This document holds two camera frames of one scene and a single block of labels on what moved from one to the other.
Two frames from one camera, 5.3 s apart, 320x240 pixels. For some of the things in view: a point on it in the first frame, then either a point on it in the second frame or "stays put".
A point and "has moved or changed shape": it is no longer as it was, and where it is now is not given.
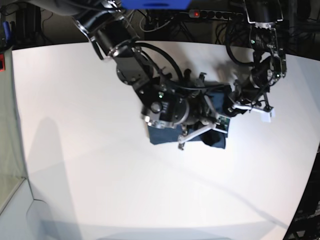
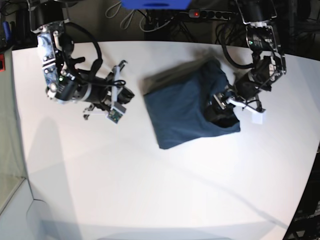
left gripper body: (220, 124) to (102, 92)
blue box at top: (155, 4) stays put
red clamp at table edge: (2, 66) stays put
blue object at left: (7, 30) stays put
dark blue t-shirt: (221, 99) has moved or changed shape
